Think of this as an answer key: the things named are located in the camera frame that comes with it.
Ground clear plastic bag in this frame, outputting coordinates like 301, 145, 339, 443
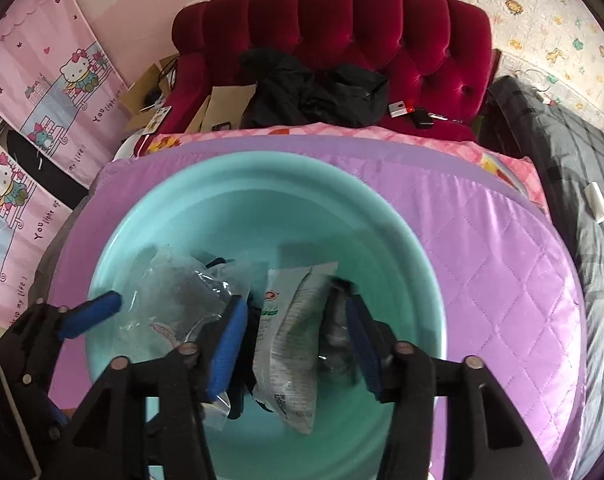
119, 245, 253, 433

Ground black clothes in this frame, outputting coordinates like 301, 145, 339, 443
239, 47, 390, 129

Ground pink cartoon curtain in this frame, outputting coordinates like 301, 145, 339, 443
0, 0, 128, 188
0, 127, 73, 326

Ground red tufted sofa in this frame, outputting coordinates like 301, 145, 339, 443
154, 0, 493, 143

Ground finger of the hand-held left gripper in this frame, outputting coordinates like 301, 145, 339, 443
0, 290, 123, 388
29, 385, 78, 443

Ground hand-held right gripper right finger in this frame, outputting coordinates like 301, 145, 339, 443
346, 295, 555, 480

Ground white roll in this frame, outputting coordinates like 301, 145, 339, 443
585, 182, 604, 223

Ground purple quilted mat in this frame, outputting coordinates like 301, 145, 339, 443
49, 135, 587, 480

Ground open cardboard box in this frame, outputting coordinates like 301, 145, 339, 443
119, 54, 180, 133

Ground grey plaid blanket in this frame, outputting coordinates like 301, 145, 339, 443
482, 75, 604, 480

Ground teal plastic basin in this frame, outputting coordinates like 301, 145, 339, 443
87, 151, 450, 480

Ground pink printed bedsheet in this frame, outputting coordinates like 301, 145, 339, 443
142, 125, 552, 221

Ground flat cardboard piece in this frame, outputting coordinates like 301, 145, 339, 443
184, 85, 257, 134

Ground white green packet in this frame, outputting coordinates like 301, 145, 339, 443
252, 261, 340, 436

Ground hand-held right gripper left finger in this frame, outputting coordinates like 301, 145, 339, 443
44, 295, 250, 480

